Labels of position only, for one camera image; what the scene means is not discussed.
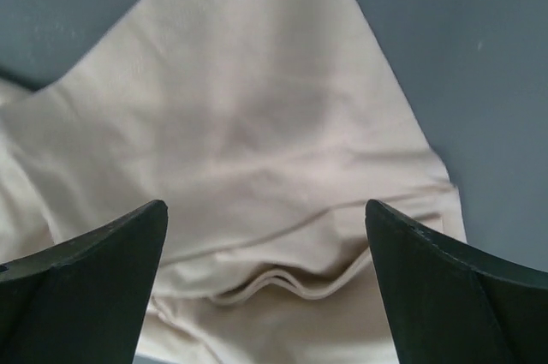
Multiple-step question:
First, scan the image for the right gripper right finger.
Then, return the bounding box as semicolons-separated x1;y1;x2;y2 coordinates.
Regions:
365;200;547;363

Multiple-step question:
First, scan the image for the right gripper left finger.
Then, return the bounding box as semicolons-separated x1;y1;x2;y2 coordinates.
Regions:
1;200;168;364

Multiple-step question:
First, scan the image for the beige t shirt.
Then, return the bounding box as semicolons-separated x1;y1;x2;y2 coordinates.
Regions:
1;0;465;363

